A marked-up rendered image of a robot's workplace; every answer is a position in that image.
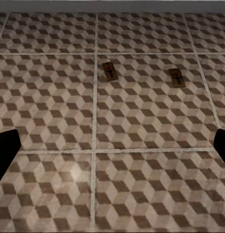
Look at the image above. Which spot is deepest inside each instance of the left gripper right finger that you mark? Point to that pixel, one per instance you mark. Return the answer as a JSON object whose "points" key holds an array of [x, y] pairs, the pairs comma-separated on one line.
{"points": [[219, 143]]}

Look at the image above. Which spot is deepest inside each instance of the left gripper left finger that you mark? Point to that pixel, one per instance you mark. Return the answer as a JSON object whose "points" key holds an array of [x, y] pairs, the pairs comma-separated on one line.
{"points": [[9, 147]]}

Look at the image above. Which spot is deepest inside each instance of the mousetrap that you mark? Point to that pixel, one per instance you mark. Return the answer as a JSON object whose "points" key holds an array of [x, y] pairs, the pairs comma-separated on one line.
{"points": [[110, 71], [177, 78]]}

